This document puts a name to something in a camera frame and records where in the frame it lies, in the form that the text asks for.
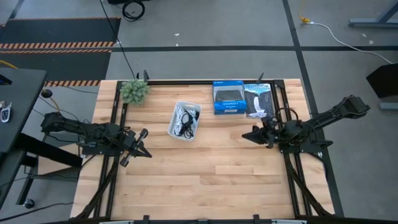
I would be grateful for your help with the black hazard-striped floor mat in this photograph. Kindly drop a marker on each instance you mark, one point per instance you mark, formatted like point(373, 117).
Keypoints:
point(56, 31)

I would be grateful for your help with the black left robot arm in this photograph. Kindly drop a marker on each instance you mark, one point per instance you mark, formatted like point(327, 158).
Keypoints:
point(93, 133)

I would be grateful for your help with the black box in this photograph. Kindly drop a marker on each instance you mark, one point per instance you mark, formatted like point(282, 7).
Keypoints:
point(385, 81)

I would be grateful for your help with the grey table leg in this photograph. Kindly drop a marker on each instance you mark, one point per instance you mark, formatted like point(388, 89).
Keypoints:
point(373, 22)

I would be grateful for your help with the white plastic basket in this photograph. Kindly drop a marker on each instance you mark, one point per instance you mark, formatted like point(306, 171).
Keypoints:
point(171, 123)

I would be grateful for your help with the black side desk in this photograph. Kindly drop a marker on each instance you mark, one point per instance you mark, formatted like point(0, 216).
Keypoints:
point(18, 93)

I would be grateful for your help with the key fob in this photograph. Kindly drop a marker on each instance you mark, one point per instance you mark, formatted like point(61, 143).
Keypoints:
point(5, 115)

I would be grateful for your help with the blue controller box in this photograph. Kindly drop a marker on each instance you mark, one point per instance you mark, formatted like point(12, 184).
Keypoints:
point(228, 96)

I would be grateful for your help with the green potted plant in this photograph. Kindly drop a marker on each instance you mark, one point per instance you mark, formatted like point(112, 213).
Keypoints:
point(133, 91)

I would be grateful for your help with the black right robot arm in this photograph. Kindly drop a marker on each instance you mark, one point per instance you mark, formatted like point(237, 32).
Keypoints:
point(326, 118)

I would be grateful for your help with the black aluminium rig frame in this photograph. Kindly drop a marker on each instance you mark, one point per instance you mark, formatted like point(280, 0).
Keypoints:
point(186, 82)

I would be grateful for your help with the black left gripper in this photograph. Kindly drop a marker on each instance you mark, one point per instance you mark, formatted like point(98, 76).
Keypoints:
point(129, 143)

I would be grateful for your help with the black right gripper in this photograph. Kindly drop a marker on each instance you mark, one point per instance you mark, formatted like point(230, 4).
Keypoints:
point(278, 133)

